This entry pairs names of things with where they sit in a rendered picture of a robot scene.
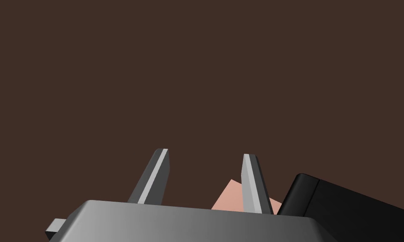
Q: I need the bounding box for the black rounded block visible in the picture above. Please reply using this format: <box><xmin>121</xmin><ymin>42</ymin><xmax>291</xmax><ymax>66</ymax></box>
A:
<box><xmin>276</xmin><ymin>173</ymin><xmax>404</xmax><ymax>242</ymax></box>

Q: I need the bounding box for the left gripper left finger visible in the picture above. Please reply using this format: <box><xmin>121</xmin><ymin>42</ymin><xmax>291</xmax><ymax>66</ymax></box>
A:
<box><xmin>127</xmin><ymin>148</ymin><xmax>171</xmax><ymax>205</ymax></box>

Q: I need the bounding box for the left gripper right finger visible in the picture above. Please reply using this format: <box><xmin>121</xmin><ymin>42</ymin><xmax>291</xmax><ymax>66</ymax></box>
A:
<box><xmin>241</xmin><ymin>153</ymin><xmax>274</xmax><ymax>216</ymax></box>

